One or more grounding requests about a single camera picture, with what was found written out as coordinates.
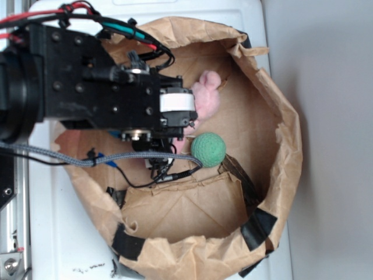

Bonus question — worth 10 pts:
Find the thin black cable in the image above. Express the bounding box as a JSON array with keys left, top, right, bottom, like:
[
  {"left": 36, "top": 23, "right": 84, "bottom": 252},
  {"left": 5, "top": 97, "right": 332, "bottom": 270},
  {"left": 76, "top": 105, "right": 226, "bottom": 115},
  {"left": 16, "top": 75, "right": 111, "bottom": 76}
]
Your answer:
[{"left": 0, "top": 147, "right": 203, "bottom": 188}]

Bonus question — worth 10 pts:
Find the brown paper bag bin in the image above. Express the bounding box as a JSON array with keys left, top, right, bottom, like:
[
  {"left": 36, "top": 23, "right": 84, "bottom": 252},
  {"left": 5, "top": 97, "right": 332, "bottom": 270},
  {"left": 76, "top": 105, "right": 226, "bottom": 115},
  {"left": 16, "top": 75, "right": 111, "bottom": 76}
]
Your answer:
[{"left": 66, "top": 16, "right": 302, "bottom": 279}]

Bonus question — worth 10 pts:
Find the aluminium frame rail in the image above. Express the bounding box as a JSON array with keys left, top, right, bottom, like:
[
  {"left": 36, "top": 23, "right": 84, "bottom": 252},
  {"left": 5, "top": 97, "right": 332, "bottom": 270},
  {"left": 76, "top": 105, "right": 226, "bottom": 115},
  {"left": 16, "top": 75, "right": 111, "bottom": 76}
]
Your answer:
[{"left": 0, "top": 0, "right": 32, "bottom": 280}]

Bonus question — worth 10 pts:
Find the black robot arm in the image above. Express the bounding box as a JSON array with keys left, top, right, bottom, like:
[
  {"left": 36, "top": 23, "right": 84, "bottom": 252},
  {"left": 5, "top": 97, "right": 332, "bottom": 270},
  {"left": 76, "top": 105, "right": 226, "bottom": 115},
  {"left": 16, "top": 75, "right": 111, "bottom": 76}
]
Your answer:
[{"left": 1, "top": 24, "right": 198, "bottom": 143}]

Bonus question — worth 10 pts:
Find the grey braided cable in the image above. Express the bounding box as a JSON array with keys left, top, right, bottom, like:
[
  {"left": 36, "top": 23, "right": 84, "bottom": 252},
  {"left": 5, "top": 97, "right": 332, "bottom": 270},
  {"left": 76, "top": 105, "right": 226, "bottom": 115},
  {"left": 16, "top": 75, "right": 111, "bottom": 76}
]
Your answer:
[{"left": 0, "top": 142, "right": 203, "bottom": 169}]

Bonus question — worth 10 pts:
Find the red and black wire bundle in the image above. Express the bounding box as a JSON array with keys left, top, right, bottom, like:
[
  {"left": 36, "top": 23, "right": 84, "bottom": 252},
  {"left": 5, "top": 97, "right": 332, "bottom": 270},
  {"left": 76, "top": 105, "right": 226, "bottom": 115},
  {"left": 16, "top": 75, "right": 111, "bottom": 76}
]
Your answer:
[{"left": 0, "top": 1, "right": 176, "bottom": 71}]

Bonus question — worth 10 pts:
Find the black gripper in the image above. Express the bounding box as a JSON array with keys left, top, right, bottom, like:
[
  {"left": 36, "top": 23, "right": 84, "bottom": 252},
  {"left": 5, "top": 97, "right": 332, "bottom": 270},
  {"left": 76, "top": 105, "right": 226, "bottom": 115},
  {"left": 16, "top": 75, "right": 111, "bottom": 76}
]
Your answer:
[{"left": 41, "top": 26, "right": 198, "bottom": 136}]

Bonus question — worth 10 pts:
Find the pink plush bunny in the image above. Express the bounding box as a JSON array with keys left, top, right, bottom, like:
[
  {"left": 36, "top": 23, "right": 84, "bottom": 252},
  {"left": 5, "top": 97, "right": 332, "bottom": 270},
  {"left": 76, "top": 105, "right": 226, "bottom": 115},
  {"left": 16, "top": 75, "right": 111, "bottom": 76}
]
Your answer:
[{"left": 174, "top": 71, "right": 221, "bottom": 153}]

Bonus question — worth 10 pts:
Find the green foam ball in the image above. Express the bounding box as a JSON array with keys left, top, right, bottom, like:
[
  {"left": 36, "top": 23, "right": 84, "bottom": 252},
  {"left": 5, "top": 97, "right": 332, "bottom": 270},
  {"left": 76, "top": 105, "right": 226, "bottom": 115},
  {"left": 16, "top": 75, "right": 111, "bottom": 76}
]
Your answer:
[{"left": 191, "top": 132, "right": 226, "bottom": 168}]

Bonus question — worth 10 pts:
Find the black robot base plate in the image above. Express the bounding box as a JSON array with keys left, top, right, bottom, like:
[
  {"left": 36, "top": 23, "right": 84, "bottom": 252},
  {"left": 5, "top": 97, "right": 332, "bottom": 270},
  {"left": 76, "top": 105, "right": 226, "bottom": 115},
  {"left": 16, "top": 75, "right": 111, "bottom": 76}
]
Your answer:
[{"left": 0, "top": 153, "right": 17, "bottom": 211}]

